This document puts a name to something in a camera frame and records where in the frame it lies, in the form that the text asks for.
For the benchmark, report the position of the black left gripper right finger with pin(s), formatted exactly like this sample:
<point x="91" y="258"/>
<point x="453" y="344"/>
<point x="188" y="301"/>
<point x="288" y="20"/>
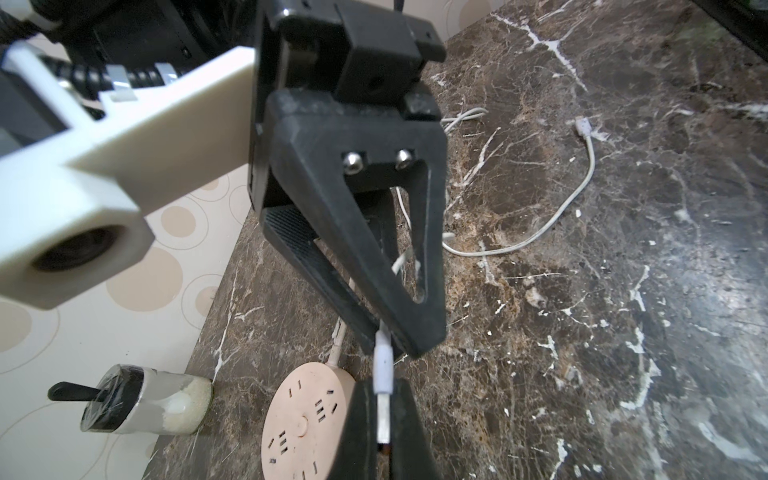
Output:
<point x="411" y="456"/>

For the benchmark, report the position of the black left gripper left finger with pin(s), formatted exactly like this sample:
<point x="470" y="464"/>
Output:
<point x="356" y="455"/>

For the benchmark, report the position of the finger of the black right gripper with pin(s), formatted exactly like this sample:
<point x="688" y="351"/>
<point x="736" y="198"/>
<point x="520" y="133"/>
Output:
<point x="323" y="153"/>
<point x="290" y="233"/>

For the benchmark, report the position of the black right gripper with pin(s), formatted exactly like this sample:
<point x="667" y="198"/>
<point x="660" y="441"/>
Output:
<point x="358" y="53"/>

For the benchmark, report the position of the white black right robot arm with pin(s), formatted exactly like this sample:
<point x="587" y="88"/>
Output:
<point x="89" y="45"/>

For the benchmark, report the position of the pink round power strip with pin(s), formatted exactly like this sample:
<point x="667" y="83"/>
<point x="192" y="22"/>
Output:
<point x="304" y="422"/>

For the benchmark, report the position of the glass jar with black lid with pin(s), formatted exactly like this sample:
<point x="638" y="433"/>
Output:
<point x="132" y="399"/>

